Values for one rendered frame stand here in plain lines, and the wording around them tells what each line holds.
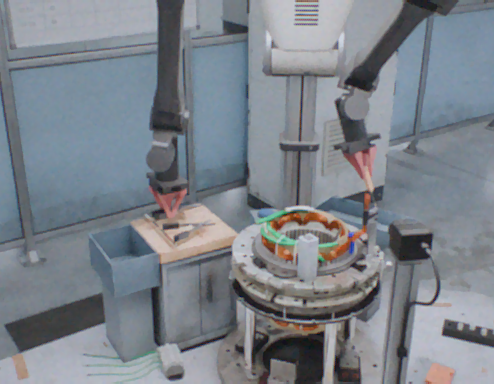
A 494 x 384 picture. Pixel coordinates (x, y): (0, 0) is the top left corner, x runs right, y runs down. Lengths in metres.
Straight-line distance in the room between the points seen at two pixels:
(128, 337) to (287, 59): 0.79
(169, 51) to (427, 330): 0.96
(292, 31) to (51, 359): 0.99
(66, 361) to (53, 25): 2.06
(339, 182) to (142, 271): 2.66
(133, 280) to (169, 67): 0.47
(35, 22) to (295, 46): 1.87
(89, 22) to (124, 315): 2.13
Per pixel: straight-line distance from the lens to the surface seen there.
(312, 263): 1.30
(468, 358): 1.71
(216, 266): 1.56
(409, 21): 1.34
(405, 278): 0.90
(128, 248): 1.64
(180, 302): 1.57
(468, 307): 1.90
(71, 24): 3.41
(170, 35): 1.32
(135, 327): 1.58
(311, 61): 1.72
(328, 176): 3.93
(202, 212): 1.65
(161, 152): 1.43
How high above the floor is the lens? 1.78
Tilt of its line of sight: 25 degrees down
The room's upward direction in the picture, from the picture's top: 1 degrees clockwise
